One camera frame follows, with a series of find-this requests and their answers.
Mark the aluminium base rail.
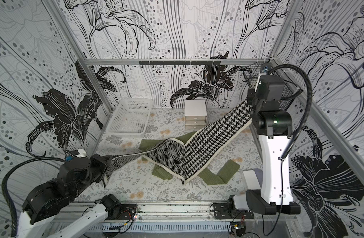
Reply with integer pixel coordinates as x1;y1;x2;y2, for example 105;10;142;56
55;201;299;222

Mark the black white patterned knit scarf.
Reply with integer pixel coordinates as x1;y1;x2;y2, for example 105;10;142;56
103;101;251;185

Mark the small black electronics box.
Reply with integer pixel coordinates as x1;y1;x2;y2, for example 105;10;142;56
229;223;246;237

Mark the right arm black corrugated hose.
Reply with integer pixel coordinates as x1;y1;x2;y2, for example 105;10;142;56
268;63;313;161

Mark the white small drawer box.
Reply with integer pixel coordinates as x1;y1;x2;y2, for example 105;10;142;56
184;99;207;130

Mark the black wire wall basket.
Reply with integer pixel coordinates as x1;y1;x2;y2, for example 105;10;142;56
242;62;301;111

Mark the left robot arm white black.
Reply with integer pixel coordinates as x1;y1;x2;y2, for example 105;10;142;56
15;154;121;238

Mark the white plastic perforated basket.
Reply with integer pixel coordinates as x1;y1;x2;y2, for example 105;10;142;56
105;98;153;138

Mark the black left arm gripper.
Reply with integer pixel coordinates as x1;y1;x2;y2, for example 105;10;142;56
70;152;114;195

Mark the green knit scarf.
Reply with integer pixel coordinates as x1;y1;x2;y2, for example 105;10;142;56
139;139;240;185

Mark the white slotted cable duct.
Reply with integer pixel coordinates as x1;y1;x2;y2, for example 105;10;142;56
87;222;229;233

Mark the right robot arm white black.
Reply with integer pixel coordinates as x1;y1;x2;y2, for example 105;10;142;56
228;74;301;215

